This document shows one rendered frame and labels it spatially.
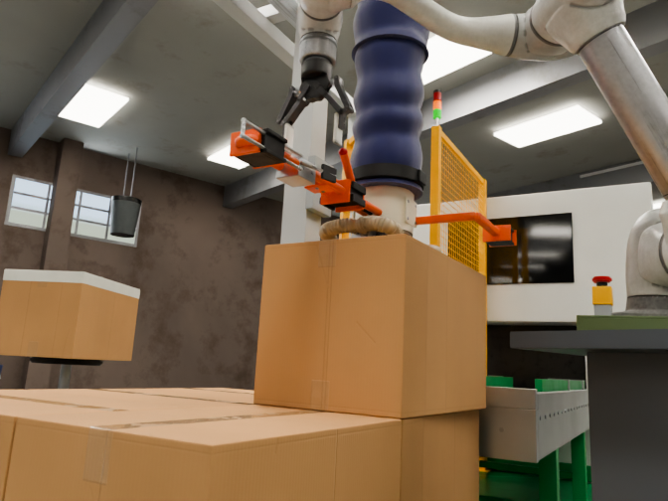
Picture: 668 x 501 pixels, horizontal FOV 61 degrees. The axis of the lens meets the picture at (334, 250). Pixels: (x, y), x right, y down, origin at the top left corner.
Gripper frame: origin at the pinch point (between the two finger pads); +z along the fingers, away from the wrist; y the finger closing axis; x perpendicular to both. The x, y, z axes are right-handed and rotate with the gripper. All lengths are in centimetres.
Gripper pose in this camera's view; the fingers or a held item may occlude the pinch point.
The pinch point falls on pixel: (312, 143)
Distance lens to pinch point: 134.4
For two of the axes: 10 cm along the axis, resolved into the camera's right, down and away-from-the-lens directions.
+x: -5.0, -2.0, -8.4
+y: -8.7, 0.6, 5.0
